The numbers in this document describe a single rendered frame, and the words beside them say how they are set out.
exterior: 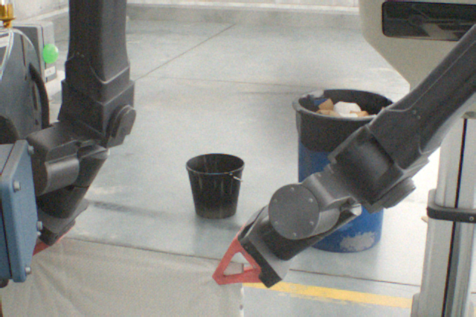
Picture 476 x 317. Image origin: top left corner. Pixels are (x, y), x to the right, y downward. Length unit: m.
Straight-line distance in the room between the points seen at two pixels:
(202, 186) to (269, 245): 2.63
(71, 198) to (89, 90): 0.15
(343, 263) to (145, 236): 0.94
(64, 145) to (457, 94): 0.43
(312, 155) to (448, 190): 1.74
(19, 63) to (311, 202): 0.51
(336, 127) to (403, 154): 2.23
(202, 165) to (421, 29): 2.62
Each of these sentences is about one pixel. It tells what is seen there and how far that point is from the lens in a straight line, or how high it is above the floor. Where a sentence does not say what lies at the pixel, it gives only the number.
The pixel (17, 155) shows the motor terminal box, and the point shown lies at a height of 1.31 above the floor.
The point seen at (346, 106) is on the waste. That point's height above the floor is 0.60.
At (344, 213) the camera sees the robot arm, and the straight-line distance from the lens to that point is 0.77.
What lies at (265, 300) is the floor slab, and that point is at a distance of 2.85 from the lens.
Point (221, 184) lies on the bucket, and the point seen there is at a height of 0.20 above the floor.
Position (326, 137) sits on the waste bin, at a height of 0.55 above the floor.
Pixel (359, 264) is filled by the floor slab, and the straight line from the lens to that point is 3.13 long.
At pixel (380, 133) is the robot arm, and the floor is 1.27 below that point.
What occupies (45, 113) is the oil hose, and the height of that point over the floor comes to 1.21.
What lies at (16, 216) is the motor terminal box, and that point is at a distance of 0.56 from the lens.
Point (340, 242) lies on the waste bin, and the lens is 3.19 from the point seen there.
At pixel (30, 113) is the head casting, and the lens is 1.06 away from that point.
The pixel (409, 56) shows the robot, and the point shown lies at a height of 1.26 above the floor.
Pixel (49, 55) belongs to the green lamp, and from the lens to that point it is 1.08.
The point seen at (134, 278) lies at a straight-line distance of 0.92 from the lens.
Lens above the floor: 1.50
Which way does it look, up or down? 20 degrees down
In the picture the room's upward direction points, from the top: straight up
